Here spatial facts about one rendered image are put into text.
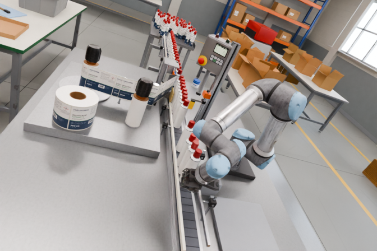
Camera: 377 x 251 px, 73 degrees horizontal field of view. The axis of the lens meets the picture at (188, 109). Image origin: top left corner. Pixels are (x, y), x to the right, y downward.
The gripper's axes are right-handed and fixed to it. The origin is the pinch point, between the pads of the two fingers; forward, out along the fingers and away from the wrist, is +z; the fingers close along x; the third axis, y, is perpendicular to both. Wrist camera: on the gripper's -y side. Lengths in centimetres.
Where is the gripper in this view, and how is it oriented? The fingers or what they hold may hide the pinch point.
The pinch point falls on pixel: (189, 185)
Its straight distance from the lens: 121.9
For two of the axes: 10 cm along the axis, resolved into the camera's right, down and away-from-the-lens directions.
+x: -0.9, 8.6, -5.0
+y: -9.3, -2.6, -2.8
